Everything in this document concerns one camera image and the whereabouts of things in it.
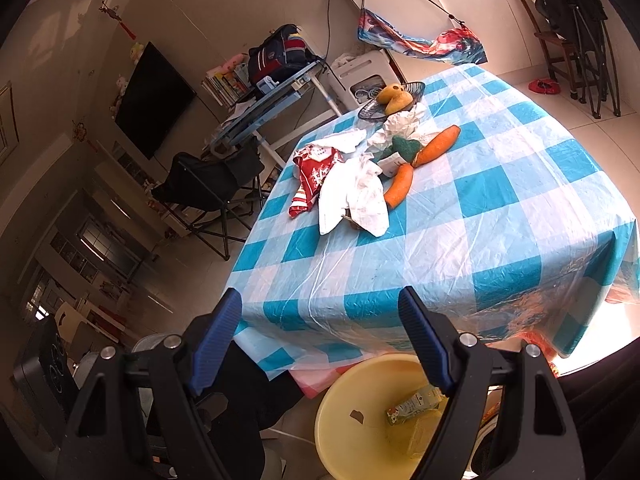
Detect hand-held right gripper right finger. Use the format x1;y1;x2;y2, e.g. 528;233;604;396
397;286;588;480

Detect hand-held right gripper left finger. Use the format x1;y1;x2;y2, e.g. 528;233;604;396
55;287;266;480

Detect green yellow drink carton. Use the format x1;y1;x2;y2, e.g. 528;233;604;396
385;385;448;426

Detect yellow plastic bucket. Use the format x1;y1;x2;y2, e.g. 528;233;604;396
315;352;501;480

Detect short orange carrot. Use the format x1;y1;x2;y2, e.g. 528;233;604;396
384;164;415;209

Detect white plastic bag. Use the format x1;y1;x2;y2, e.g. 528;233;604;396
317;155;391;237

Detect red white snack packet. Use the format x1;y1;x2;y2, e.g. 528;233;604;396
287;144;346;220

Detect long orange carrot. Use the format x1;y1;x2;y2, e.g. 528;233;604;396
412;125;461;168

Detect white paper tissue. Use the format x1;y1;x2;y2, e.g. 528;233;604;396
320;128;368;153

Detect beige wooden chair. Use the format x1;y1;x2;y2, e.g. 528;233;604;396
52;302;88;356

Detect white plastic chair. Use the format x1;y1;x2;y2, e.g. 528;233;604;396
130;332;171;361

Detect pink checkered tablecloth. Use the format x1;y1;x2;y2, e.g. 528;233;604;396
287;360;351;401

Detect yellow plastic packet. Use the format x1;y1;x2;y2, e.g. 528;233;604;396
405;410;451;458

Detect orange printed packet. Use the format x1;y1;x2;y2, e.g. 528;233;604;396
482;395;501;431

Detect blue checkered plastic tablecloth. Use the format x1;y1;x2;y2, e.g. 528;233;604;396
225;62;640;381

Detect black folding camp chair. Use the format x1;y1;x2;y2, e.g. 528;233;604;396
151;137;268;261

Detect white display cabinet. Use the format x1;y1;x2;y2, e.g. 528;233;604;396
92;137;196;238

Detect large crumpled white tissue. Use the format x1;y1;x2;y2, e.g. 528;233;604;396
367;102;441;148

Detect dark striped plate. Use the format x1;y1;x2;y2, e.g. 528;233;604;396
356;81;427;122

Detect blue study desk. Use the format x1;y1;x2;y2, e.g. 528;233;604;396
202;57;346;171

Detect black flat television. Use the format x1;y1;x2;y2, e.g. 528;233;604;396
114;41;197;161

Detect row of books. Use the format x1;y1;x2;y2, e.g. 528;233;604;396
202;62;251;108

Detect white plastic stool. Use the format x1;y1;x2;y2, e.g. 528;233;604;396
330;52;396;111

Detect red slippers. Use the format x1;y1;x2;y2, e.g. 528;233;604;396
529;76;563;95

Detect dark blue red backpack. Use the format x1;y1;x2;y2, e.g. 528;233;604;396
247;24;321;86

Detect printed cloth bag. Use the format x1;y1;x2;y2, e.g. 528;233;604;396
356;0;488;66

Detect dark wooden chair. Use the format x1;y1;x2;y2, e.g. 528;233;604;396
495;0;596;93

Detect folded black chairs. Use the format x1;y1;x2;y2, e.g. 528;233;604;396
535;0;623;120

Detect white cable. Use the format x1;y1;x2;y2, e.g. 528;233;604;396
260;427;321;447

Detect red knot wall ornament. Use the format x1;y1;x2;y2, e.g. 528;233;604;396
99;1;137;41
72;120;101;156

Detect black wall cable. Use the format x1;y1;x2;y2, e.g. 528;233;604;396
324;0;335;61

